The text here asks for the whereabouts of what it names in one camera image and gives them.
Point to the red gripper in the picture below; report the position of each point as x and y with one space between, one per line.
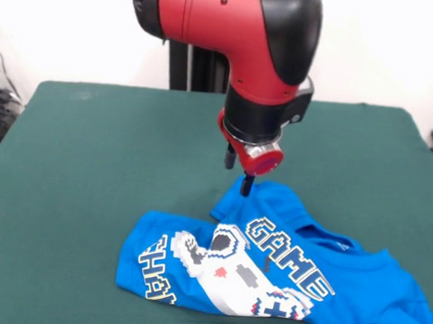
258 159

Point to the blue printed shirt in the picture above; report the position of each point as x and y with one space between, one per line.
341 292

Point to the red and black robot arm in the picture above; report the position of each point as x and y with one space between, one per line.
241 32

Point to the dark green table cloth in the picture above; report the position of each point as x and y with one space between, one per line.
67 195

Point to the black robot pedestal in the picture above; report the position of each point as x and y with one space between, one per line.
194 66

